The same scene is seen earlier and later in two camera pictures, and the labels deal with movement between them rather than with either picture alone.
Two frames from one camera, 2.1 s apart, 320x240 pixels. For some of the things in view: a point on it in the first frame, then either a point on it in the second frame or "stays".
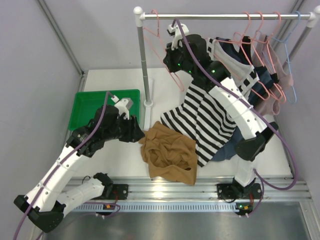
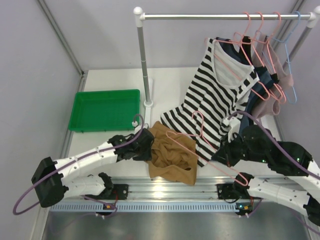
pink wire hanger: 159,46 to 201,133
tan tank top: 169,154 stays
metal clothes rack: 139,16 stays
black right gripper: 172,53 to 223,154
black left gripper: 127,128 to 146,142
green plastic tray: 85,105 stays
